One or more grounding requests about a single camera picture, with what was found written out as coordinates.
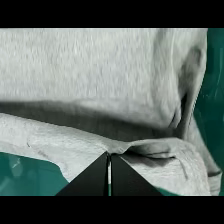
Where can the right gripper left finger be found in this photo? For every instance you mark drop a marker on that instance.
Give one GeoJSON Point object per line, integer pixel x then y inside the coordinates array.
{"type": "Point", "coordinates": [93, 180]}

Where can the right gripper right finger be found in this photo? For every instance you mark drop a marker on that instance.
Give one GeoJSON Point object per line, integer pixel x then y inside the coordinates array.
{"type": "Point", "coordinates": [128, 181]}

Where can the grey shirt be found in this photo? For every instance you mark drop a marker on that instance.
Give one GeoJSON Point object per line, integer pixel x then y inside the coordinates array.
{"type": "Point", "coordinates": [100, 73]}

